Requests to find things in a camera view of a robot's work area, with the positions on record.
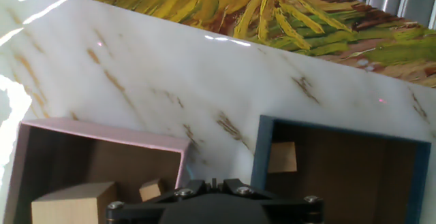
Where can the yellow green painted cloth strip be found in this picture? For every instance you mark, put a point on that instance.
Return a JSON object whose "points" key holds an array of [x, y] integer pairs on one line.
{"points": [[272, 16]]}

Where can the dark blue cardboard box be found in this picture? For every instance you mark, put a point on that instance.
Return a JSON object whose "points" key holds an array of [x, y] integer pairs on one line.
{"points": [[262, 156]]}

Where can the pink cardboard box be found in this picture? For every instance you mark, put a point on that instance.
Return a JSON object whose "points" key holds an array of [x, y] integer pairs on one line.
{"points": [[119, 137]]}

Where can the white marble pattern mat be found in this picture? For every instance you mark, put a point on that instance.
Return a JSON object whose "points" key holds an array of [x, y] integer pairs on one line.
{"points": [[170, 74]]}

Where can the large wooden cube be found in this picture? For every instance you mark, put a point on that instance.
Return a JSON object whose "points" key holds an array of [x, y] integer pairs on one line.
{"points": [[68, 203]]}

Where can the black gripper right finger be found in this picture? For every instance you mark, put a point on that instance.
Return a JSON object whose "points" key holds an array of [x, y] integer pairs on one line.
{"points": [[293, 208]]}

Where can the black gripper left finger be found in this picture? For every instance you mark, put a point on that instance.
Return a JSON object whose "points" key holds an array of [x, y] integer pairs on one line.
{"points": [[143, 208]]}

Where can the tiny wooden cube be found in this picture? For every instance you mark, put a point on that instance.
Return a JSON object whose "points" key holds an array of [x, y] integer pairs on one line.
{"points": [[150, 190]]}

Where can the medium wooden cube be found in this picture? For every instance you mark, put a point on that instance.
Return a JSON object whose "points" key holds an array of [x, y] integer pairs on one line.
{"points": [[282, 157]]}

